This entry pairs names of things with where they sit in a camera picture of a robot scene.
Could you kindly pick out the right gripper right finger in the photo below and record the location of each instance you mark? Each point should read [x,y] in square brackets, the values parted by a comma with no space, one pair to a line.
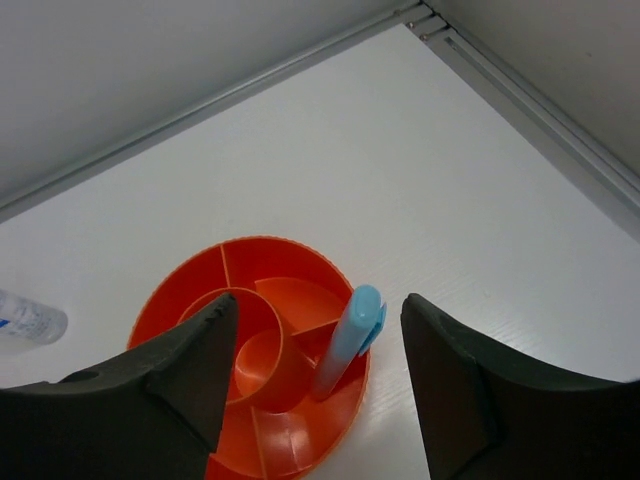
[488,411]

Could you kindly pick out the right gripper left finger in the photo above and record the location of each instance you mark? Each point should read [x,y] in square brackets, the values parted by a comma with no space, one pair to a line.
[152,412]

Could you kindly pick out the pastel blue highlighter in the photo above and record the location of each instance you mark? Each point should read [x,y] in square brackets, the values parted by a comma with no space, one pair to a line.
[360,324]

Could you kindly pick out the orange round organizer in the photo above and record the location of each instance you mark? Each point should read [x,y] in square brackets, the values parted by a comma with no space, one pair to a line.
[290,299]

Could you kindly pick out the small spray bottle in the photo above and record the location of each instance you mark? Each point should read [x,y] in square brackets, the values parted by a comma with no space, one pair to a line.
[28,325]

